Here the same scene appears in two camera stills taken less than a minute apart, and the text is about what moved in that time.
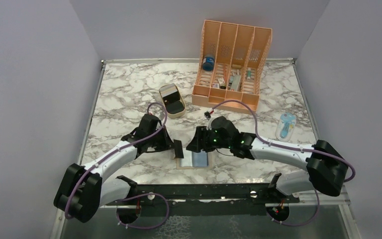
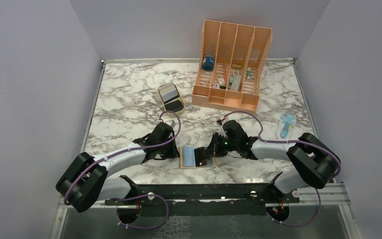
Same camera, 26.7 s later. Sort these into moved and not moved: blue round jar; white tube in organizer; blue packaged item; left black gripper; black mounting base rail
Moved: left black gripper
Not moved: blue round jar; blue packaged item; black mounting base rail; white tube in organizer
